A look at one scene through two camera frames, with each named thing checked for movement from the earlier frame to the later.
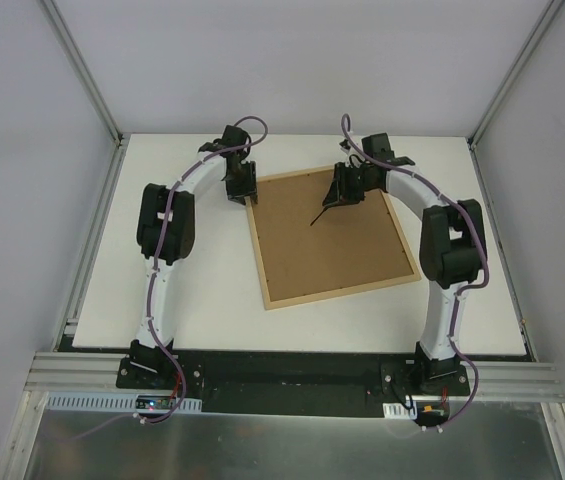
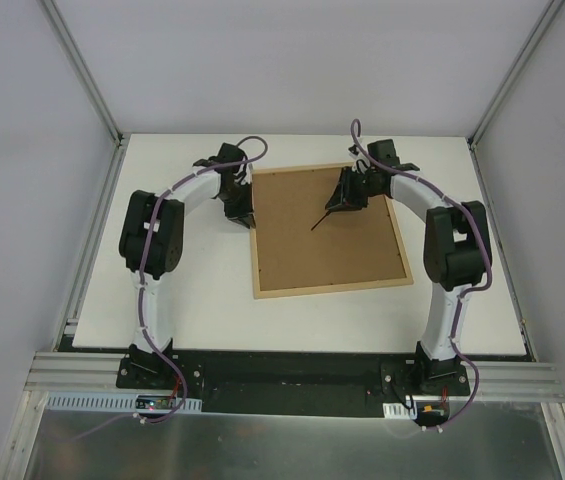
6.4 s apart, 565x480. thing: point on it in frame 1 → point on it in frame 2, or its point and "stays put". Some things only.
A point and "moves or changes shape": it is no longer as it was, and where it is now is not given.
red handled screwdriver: (321, 212) moves or changes shape
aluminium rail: (94, 372) stays put
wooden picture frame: (309, 252) stays put
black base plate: (246, 382) stays put
